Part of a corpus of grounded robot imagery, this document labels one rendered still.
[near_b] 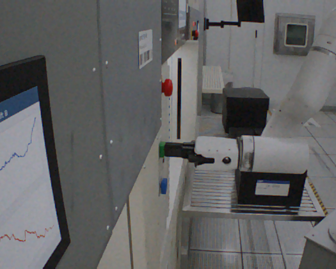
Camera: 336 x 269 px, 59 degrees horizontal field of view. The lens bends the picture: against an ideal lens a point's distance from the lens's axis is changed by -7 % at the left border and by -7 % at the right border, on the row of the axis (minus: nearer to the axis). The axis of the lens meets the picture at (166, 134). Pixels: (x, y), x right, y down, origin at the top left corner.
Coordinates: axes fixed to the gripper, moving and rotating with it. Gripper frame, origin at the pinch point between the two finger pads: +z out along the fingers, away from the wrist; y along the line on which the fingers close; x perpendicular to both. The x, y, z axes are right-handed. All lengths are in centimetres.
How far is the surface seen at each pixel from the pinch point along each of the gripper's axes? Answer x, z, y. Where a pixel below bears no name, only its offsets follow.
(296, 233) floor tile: -120, -82, 128
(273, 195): -39, -37, 46
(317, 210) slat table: -44, -57, 44
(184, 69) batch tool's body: 8, 3, 70
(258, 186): -35, -31, 46
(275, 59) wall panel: -34, -121, 480
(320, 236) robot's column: -44, -53, 26
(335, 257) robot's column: -47, -57, 18
